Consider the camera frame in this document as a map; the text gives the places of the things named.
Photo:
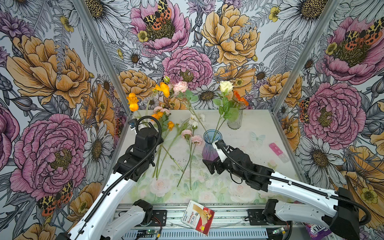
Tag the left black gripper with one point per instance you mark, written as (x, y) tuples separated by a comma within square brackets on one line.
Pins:
[(159, 140)]

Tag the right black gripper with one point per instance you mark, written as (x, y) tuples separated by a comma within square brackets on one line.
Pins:
[(217, 163)]

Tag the purple blue glass vase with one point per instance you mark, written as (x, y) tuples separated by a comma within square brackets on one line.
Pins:
[(210, 136)]

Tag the cream white rose stem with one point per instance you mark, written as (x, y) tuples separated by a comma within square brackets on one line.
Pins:
[(228, 109)]

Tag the yellow poppy flower stem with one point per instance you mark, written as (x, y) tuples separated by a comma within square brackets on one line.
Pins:
[(133, 102)]

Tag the pink rose flower stem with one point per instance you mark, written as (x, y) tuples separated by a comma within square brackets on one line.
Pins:
[(181, 95)]

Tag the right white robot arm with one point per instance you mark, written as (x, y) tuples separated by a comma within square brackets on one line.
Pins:
[(333, 210)]

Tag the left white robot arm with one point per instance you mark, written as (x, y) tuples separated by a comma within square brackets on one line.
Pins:
[(98, 223)]

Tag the clear glass vase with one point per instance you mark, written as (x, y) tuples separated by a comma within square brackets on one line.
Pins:
[(235, 120)]

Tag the pink carnation pair stem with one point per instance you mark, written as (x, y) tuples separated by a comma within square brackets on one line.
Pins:
[(193, 142)]

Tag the white small flower stem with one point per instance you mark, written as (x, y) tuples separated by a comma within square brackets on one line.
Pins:
[(196, 121)]

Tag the red white bandage box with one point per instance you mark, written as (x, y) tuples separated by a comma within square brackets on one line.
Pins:
[(198, 217)]

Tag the green circuit board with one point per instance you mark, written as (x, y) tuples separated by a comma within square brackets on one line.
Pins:
[(148, 234)]

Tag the purple candy bag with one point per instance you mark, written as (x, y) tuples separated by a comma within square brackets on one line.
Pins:
[(317, 232)]

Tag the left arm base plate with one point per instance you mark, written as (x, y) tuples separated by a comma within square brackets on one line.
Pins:
[(159, 216)]

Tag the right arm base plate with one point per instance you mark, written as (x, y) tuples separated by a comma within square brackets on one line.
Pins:
[(256, 217)]

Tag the aluminium frame post left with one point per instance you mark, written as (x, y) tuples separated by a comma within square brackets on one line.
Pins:
[(96, 39)]

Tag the aluminium frame post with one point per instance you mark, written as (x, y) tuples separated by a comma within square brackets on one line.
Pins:
[(96, 39), (322, 24)]

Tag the aluminium frame post right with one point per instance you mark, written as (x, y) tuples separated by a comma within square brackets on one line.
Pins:
[(322, 24)]

